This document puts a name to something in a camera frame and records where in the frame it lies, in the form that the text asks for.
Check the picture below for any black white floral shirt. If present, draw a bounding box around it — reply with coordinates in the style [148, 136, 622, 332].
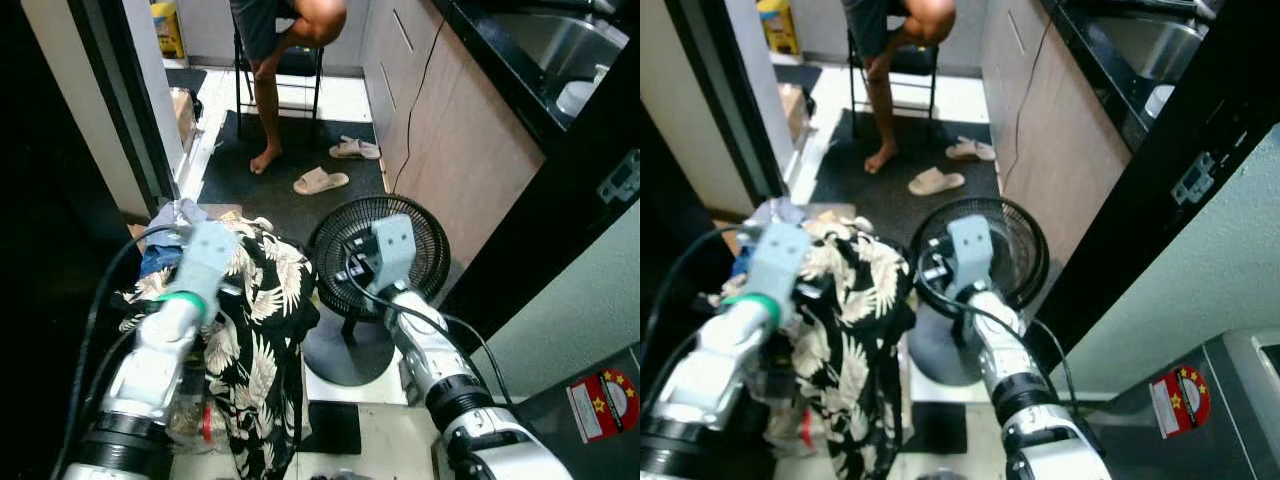
[113, 214, 322, 480]
[712, 217, 917, 480]

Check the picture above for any grey top-load washing machine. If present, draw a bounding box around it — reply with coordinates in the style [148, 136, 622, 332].
[1084, 328, 1280, 480]
[508, 343, 641, 480]

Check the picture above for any black floor fan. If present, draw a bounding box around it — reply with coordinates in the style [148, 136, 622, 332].
[906, 196, 1051, 388]
[303, 194, 453, 388]

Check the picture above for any dark floor mat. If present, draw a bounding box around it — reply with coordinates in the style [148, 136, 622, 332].
[198, 108, 389, 249]
[808, 108, 1003, 221]

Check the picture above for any beige slipper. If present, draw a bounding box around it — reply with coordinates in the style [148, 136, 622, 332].
[944, 136, 999, 164]
[908, 167, 967, 198]
[329, 136, 382, 162]
[293, 167, 351, 197]

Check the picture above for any light wood kitchen cabinet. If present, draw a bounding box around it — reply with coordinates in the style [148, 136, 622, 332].
[360, 0, 547, 269]
[980, 0, 1133, 269]

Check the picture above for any black square floor pad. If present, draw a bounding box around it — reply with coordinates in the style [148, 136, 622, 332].
[298, 400, 363, 457]

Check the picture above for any grey cloth garment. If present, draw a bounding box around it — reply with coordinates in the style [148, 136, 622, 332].
[149, 198, 213, 228]
[752, 196, 813, 227]

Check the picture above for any seated barefoot person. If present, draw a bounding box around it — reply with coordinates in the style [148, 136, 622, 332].
[842, 0, 957, 176]
[229, 0, 348, 176]

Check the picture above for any black metal chair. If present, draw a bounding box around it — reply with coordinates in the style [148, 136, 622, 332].
[233, 30, 327, 141]
[845, 28, 941, 141]

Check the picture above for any brown cardboard box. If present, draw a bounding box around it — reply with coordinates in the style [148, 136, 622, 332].
[169, 87, 198, 151]
[777, 82, 810, 143]

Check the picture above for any black kitchen counter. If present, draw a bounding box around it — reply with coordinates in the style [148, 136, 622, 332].
[1040, 0, 1231, 151]
[430, 0, 641, 151]

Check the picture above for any red white washer sticker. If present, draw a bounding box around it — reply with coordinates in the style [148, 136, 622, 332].
[1149, 364, 1212, 439]
[566, 367, 641, 444]

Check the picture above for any yellow container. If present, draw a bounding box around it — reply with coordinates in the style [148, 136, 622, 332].
[150, 0, 187, 60]
[756, 0, 802, 57]

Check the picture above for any stainless steel sink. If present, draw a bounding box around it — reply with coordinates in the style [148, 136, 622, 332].
[490, 8, 633, 86]
[1092, 8, 1223, 83]

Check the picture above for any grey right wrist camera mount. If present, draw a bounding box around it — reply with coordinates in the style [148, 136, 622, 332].
[370, 214, 417, 296]
[945, 214, 997, 296]

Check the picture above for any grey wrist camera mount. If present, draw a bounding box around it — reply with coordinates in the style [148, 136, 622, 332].
[945, 214, 997, 296]
[745, 222, 813, 301]
[370, 214, 417, 296]
[175, 220, 241, 301]

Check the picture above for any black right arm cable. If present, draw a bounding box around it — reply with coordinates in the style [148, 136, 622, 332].
[916, 270, 1081, 411]
[345, 268, 517, 411]

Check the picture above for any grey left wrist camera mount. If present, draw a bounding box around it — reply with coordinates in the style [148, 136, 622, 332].
[175, 220, 241, 301]
[745, 222, 813, 301]

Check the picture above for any thin black hanging cable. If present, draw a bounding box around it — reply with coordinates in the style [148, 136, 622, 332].
[390, 18, 447, 193]
[1000, 14, 1055, 193]

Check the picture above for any black door frame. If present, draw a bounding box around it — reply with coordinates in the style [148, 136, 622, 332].
[1028, 0, 1280, 346]
[438, 35, 641, 353]

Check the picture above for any white sliding door frame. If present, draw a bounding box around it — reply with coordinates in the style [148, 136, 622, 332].
[640, 0, 798, 211]
[20, 0, 188, 219]

